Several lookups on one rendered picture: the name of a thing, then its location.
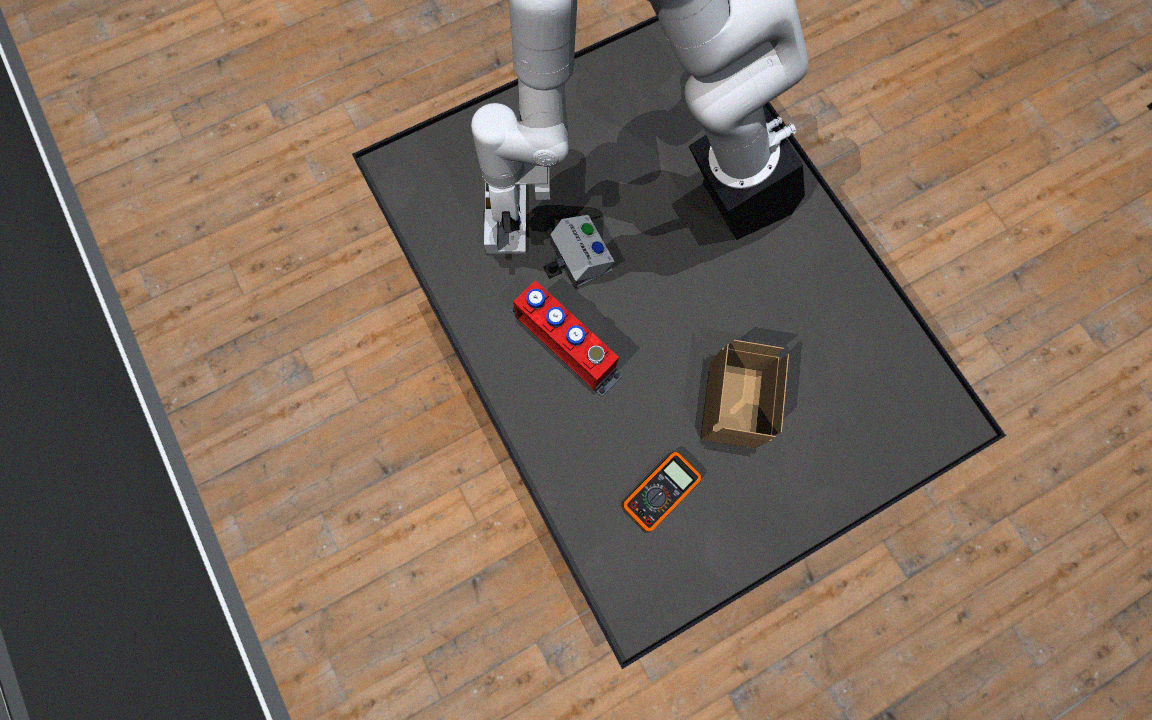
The brown cardboard box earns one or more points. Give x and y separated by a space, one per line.
740 401

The orange digital multimeter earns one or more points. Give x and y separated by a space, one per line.
661 491

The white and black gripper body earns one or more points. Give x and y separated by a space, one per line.
504 199

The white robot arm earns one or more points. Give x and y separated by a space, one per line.
706 36

